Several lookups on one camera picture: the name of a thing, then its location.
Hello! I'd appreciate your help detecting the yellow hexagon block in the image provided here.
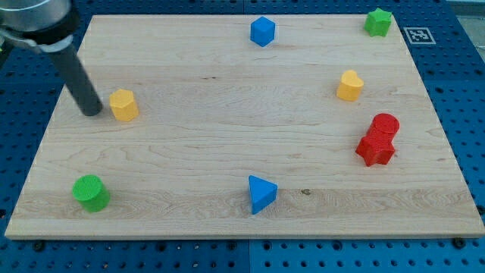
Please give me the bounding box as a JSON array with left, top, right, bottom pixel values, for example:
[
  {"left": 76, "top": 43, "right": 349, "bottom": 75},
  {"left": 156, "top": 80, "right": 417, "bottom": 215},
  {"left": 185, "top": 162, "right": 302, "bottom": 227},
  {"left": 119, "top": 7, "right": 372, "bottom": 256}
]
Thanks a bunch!
[{"left": 109, "top": 89, "right": 139, "bottom": 121}]

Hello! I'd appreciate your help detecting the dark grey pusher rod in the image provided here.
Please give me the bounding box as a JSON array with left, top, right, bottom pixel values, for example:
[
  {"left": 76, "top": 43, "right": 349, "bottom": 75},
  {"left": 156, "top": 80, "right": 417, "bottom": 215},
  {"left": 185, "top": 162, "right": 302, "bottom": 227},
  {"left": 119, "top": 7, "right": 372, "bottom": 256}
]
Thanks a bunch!
[{"left": 48, "top": 44, "right": 103, "bottom": 116}]

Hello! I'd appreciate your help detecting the yellow heart block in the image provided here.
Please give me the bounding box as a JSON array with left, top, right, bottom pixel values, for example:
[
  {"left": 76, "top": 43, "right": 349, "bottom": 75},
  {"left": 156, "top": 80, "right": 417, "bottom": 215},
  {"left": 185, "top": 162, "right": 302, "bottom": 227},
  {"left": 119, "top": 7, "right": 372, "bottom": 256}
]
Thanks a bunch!
[{"left": 336, "top": 70, "right": 365, "bottom": 102}]

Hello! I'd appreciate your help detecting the light wooden board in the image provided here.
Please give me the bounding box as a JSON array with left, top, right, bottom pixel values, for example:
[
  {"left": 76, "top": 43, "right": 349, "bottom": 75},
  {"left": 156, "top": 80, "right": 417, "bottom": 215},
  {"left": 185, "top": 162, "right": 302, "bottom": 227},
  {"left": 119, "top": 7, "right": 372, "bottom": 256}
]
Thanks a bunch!
[{"left": 5, "top": 14, "right": 484, "bottom": 240}]

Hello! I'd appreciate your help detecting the blue triangle block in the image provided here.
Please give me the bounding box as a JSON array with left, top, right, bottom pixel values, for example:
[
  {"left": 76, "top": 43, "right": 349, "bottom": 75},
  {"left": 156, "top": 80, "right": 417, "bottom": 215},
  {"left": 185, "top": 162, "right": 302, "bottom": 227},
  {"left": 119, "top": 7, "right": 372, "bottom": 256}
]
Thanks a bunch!
[{"left": 249, "top": 175, "right": 278, "bottom": 215}]

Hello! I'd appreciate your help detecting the blue cube block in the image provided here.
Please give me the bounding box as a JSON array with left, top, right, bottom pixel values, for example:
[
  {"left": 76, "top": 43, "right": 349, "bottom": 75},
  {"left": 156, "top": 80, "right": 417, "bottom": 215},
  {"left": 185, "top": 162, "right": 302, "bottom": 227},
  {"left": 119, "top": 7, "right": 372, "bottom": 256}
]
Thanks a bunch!
[{"left": 250, "top": 17, "right": 276, "bottom": 47}]

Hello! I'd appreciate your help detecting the red star block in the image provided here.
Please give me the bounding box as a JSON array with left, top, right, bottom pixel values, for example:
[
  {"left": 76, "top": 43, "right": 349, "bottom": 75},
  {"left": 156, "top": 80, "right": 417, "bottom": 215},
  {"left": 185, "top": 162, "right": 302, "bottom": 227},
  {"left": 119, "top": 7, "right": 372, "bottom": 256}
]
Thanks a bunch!
[{"left": 355, "top": 133, "right": 396, "bottom": 167}]

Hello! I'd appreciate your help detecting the red cylinder block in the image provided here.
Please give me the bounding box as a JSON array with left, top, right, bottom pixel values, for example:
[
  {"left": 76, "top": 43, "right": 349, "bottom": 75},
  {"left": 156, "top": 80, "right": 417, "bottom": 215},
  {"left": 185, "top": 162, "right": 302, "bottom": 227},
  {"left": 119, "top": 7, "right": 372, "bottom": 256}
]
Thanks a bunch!
[{"left": 368, "top": 113, "right": 400, "bottom": 140}]

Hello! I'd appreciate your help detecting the green cylinder block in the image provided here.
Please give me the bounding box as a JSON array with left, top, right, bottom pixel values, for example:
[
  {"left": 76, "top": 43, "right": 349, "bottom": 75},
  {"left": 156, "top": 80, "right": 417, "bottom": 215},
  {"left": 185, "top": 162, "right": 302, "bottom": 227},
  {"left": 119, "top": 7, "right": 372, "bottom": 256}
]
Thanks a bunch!
[{"left": 72, "top": 174, "right": 111, "bottom": 212}]

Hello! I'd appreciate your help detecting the green star block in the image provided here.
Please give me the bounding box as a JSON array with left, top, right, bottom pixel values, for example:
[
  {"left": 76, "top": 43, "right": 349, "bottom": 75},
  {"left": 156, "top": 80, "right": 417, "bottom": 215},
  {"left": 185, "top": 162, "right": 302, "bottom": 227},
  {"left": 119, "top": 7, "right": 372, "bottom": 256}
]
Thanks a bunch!
[{"left": 364, "top": 8, "right": 393, "bottom": 37}]

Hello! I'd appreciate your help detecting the white fiducial marker tag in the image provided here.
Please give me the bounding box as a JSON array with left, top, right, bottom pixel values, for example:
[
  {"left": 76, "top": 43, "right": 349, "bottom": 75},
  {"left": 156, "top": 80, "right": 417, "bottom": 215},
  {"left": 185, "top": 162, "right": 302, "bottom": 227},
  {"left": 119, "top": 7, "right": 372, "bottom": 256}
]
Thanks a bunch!
[{"left": 403, "top": 27, "right": 436, "bottom": 45}]

